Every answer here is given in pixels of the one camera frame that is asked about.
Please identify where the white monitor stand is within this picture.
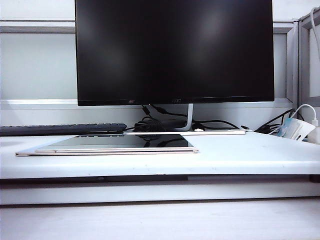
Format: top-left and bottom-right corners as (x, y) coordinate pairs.
(124, 103), (247, 136)

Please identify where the black computer monitor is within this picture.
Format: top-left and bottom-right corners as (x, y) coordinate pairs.
(74, 0), (275, 107)

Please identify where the dark computer keyboard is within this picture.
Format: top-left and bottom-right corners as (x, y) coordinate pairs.
(0, 122), (128, 137)

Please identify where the white power adapter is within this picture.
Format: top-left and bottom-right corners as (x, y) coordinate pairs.
(306, 119), (320, 145)

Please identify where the black cable bundle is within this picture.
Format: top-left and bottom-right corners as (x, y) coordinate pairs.
(134, 104), (192, 133)

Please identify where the black power cable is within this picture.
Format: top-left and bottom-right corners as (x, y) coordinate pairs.
(254, 108), (296, 133)

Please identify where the white charger cable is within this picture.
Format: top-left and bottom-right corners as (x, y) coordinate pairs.
(290, 103), (318, 124)

